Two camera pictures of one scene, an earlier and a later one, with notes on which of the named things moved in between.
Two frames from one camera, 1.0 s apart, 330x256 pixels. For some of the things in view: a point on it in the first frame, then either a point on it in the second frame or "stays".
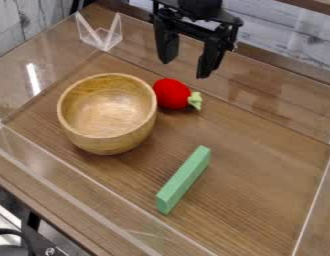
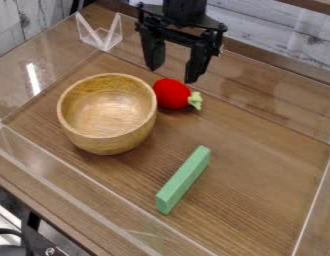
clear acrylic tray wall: x=73 y=203 stays
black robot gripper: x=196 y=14 to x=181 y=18
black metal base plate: x=38 y=246 stays
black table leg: x=33 y=221 stays
